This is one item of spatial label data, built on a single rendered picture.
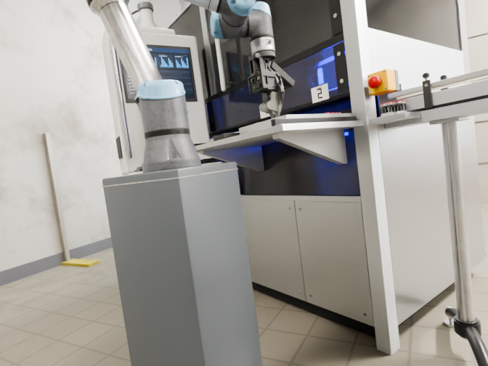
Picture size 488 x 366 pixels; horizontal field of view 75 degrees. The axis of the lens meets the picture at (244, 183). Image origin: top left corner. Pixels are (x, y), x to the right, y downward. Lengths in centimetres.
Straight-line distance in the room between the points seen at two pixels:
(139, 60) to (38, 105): 288
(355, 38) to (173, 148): 79
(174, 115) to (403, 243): 101
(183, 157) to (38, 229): 297
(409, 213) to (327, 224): 33
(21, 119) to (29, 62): 58
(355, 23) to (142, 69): 75
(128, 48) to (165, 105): 26
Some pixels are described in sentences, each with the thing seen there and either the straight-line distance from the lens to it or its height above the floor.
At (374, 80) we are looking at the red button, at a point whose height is 100.
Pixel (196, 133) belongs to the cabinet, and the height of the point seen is 98.
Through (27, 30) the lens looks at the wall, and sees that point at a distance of 406.
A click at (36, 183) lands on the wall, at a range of 368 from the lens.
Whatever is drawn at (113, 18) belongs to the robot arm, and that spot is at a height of 123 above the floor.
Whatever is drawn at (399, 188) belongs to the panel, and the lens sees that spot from 139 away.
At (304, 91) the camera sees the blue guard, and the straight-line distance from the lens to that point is 143.
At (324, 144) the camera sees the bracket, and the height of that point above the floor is 81.
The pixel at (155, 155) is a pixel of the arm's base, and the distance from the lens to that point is 80.
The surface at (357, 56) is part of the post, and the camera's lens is 128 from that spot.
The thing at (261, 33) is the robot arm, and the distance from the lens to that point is 109.
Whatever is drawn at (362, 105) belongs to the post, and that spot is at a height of 93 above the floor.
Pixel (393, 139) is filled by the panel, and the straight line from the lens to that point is 137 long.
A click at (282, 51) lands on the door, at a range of 155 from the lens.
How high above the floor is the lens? 78
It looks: 4 degrees down
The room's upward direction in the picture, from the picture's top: 7 degrees counter-clockwise
